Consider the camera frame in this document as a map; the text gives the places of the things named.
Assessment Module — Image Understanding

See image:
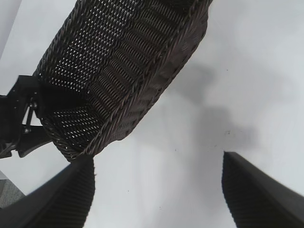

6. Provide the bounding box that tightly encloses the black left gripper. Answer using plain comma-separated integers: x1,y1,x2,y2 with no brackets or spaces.
0,75,89,160

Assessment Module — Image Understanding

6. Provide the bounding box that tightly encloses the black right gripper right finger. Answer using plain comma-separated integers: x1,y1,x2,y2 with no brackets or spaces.
220,151,304,228

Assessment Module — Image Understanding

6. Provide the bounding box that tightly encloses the dark brown woven basket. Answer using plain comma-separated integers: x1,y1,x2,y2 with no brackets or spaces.
32,0,214,163

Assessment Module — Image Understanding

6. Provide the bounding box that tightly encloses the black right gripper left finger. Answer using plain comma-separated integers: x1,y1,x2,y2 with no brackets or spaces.
0,156,97,228

